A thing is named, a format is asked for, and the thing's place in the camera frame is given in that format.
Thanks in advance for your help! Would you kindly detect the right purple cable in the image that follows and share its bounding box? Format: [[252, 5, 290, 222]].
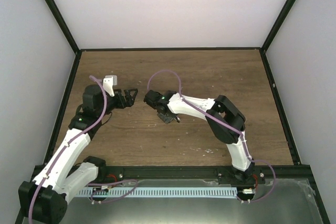
[[146, 69, 276, 205]]

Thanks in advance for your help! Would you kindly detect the purple cable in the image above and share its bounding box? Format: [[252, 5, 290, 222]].
[[28, 74, 139, 224], [146, 69, 276, 205]]

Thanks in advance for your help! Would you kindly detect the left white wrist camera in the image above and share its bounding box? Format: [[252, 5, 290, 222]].
[[102, 75, 118, 97]]

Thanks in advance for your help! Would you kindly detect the light blue slotted cable duct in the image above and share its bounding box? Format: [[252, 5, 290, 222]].
[[93, 187, 237, 199]]

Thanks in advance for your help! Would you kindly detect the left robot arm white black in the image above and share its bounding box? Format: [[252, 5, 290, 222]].
[[18, 84, 138, 223]]

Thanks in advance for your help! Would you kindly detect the black aluminium frame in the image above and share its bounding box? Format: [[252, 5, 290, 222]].
[[14, 0, 331, 224]]

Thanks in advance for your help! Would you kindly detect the metal front plate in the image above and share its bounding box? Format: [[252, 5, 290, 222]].
[[62, 179, 323, 223]]

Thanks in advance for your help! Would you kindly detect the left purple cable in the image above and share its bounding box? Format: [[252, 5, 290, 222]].
[[28, 74, 139, 224]]

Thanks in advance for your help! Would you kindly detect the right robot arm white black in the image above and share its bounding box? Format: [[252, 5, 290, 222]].
[[143, 90, 254, 184]]

